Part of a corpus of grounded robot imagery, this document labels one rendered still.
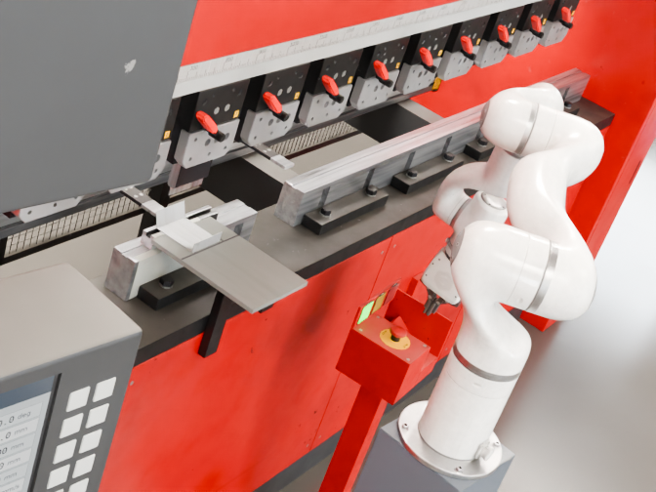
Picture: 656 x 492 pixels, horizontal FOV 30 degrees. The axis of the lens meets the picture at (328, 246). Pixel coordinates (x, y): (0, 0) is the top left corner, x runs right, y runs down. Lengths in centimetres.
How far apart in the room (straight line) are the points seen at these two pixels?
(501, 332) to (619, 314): 301
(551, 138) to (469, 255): 40
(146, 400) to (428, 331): 75
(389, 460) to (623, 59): 238
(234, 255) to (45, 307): 133
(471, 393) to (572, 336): 267
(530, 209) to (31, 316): 112
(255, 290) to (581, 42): 221
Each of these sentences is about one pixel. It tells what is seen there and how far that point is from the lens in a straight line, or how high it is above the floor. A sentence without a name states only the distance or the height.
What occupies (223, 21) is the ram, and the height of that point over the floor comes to 148.
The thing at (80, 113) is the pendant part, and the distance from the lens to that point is 96.
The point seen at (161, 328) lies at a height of 87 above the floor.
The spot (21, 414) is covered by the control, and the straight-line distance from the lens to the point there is 110.
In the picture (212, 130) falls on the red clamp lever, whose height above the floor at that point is 128.
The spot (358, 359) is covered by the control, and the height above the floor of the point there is 72.
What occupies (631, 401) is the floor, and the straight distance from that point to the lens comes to 449.
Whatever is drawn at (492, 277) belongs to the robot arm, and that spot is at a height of 137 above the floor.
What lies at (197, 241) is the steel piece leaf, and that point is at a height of 100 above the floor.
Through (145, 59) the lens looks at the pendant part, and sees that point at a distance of 97.
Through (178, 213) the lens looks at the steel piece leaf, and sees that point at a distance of 249.
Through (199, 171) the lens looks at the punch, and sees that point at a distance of 243.
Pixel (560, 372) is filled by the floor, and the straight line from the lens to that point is 445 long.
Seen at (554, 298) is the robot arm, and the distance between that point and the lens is 193.
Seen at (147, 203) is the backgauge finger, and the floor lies 100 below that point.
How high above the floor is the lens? 226
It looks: 29 degrees down
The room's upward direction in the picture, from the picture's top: 20 degrees clockwise
